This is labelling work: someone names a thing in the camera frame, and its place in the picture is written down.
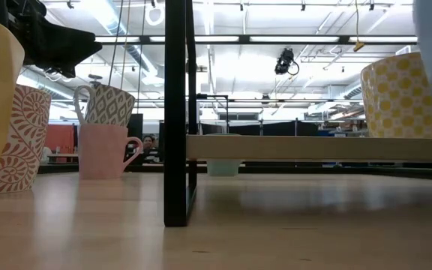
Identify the black overhead camera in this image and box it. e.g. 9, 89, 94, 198
274, 47, 300, 76

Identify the black computer monitor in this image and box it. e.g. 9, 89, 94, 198
127, 113, 144, 140

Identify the person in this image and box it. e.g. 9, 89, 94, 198
135, 134, 161, 164

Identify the black-framed wooden shelf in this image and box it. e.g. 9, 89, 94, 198
163, 0, 432, 228

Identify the mint green mug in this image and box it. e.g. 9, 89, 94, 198
205, 133, 242, 178

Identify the black hanging cable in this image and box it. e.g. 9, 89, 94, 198
107, 0, 125, 87

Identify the orange partition panel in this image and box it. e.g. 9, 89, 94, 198
44, 124, 76, 155

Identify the black table edge rail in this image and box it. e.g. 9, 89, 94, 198
37, 161, 432, 182

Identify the yellow dotted white mug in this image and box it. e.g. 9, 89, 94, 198
359, 51, 432, 139

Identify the grey diamond patterned white mug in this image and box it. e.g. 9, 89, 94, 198
73, 83, 137, 128

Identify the yellow hanging cord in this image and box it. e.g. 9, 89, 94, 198
352, 0, 366, 53

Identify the plain pink mug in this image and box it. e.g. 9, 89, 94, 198
78, 123, 144, 181

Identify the orange leaf patterned white mug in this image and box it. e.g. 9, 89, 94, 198
0, 83, 53, 194

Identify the overhead LED light bar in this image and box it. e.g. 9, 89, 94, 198
94, 34, 419, 46

